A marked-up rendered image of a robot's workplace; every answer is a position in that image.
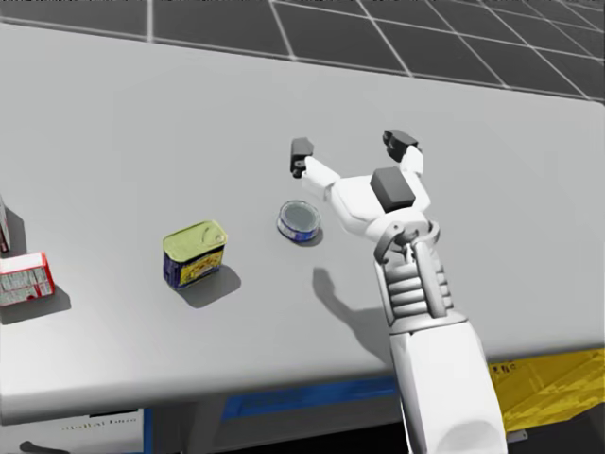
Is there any blue box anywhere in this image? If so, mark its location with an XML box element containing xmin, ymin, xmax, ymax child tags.
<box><xmin>220</xmin><ymin>377</ymin><xmax>401</xmax><ymax>420</ymax></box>

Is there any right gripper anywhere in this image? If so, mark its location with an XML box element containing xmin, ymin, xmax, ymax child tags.
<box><xmin>288</xmin><ymin>128</ymin><xmax>434</xmax><ymax>240</ymax></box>

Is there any blue flat can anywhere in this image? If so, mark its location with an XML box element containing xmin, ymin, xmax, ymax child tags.
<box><xmin>275</xmin><ymin>199</ymin><xmax>323</xmax><ymax>244</ymax></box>

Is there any yellow box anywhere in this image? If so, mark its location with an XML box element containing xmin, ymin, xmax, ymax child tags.
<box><xmin>488</xmin><ymin>347</ymin><xmax>605</xmax><ymax>435</ymax></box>

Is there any green and blue rectangular can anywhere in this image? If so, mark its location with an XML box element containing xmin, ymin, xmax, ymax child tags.
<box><xmin>162</xmin><ymin>218</ymin><xmax>230</xmax><ymax>289</ymax></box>

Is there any red and white carton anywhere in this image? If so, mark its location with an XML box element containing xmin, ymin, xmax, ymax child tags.
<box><xmin>0</xmin><ymin>251</ymin><xmax>57</xmax><ymax>309</ymax></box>
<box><xmin>0</xmin><ymin>193</ymin><xmax>12</xmax><ymax>253</ymax></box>

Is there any white box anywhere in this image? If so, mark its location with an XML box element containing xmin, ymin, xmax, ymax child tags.
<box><xmin>0</xmin><ymin>407</ymin><xmax>146</xmax><ymax>454</ymax></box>

